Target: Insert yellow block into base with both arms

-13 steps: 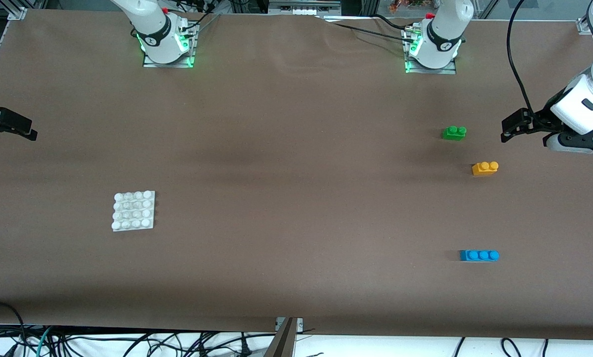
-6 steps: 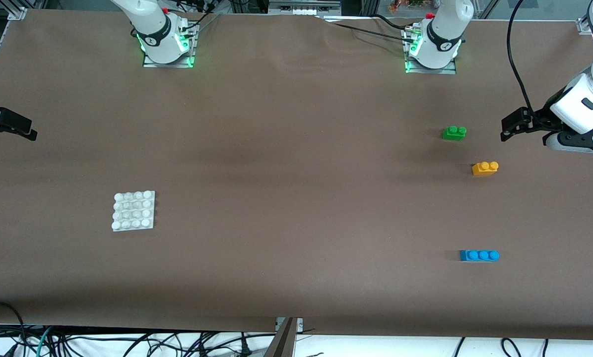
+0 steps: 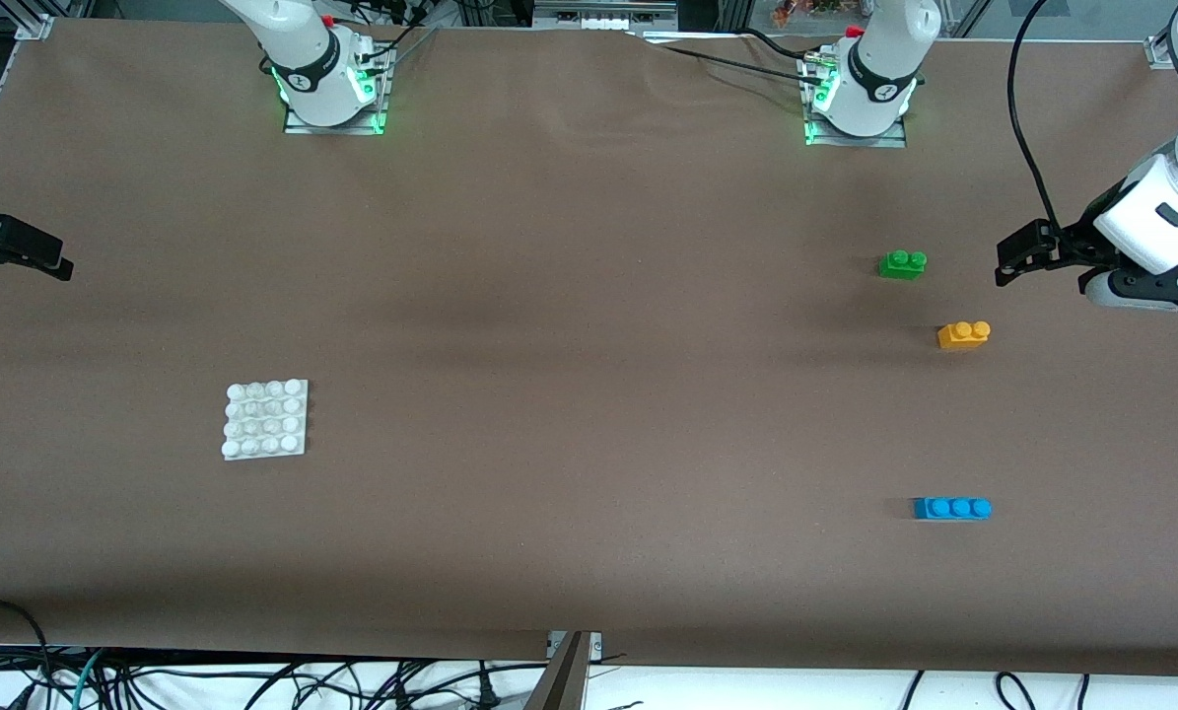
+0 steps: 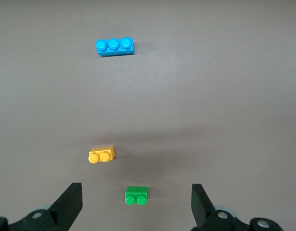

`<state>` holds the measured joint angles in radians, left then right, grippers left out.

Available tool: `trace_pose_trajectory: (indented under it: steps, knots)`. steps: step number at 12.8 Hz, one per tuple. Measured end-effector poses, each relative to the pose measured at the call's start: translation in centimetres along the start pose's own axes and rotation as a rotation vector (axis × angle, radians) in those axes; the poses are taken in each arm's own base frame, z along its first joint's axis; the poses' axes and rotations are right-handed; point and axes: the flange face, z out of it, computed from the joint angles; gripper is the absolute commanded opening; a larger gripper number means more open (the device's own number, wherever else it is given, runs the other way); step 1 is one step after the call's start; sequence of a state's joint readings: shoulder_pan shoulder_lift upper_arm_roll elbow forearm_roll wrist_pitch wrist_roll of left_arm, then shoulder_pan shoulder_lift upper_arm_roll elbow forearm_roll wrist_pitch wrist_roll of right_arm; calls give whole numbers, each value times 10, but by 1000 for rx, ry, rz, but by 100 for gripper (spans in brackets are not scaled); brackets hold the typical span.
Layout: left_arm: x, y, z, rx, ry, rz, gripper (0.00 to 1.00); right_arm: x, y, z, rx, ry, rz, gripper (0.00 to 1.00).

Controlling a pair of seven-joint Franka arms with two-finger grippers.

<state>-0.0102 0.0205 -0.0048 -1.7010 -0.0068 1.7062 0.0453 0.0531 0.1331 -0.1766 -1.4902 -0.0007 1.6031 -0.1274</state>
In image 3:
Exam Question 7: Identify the teal floor cable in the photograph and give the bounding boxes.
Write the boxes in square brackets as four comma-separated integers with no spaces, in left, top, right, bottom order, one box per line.
[68,649,108,710]

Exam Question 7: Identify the blue toy block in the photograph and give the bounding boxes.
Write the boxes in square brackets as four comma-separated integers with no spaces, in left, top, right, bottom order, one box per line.
[913,496,993,522]

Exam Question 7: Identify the yellow toy block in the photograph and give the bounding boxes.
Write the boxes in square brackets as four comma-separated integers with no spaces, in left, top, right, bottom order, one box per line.
[937,320,992,351]

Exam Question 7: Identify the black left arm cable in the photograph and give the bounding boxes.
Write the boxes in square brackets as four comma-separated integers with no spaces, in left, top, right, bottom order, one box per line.
[1007,0,1063,230]

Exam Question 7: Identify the black looped floor cable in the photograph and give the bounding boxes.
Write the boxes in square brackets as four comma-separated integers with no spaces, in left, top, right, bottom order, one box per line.
[0,599,52,710]

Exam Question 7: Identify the white studded base plate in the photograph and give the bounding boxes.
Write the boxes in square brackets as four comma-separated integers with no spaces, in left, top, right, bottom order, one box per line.
[221,379,310,462]

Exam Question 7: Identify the black base supply cable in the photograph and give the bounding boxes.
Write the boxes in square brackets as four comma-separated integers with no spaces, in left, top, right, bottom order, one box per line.
[372,15,442,65]
[648,41,814,78]
[741,28,826,62]

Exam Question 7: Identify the brown table cover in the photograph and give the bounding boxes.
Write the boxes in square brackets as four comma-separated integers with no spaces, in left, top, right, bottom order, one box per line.
[0,18,1178,678]

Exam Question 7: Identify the white power strip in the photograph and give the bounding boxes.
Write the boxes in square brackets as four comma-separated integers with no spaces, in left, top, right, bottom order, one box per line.
[534,0,678,31]

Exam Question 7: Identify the aluminium profile post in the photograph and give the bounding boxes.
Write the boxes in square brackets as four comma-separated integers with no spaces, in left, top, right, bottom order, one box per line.
[524,631,594,710]

